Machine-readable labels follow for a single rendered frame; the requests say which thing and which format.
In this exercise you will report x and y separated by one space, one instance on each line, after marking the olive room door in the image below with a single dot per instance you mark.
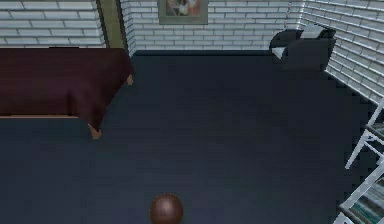
111 23

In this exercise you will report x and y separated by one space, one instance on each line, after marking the dark red bed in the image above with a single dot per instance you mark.
56 80

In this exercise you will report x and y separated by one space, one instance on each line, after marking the black armchair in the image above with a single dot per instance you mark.
306 50

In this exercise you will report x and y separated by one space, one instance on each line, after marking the grey framed wall picture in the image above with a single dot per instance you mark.
183 10

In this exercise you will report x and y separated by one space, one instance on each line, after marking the white metal shelf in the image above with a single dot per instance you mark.
366 186

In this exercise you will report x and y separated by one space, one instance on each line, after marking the brown basketball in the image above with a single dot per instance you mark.
166 210

